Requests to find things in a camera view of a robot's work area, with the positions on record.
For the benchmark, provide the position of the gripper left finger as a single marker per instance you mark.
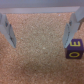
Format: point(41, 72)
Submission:
point(7, 30)

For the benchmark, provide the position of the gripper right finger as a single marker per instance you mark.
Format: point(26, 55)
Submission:
point(70, 30)

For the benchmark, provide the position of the purple block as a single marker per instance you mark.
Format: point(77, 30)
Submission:
point(75, 49)

